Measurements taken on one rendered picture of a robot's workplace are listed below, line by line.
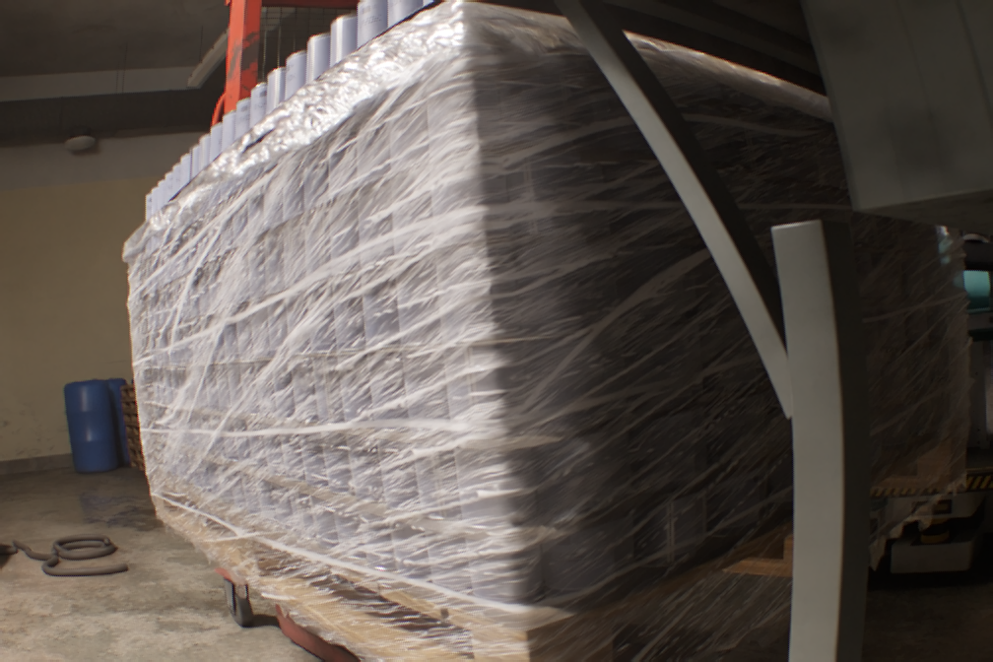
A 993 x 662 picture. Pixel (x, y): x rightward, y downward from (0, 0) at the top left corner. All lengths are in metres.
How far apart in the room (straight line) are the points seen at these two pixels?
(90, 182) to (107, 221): 0.57
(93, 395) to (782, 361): 8.05
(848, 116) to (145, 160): 9.90
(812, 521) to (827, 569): 0.03
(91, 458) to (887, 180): 8.19
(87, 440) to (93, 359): 1.56
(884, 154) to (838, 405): 0.15
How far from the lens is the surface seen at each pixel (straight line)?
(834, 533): 0.50
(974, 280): 2.31
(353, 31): 1.01
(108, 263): 9.83
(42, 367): 9.59
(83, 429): 8.40
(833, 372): 0.49
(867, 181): 0.46
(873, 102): 0.46
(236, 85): 2.38
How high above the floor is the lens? 0.75
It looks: level
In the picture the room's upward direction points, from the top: 7 degrees counter-clockwise
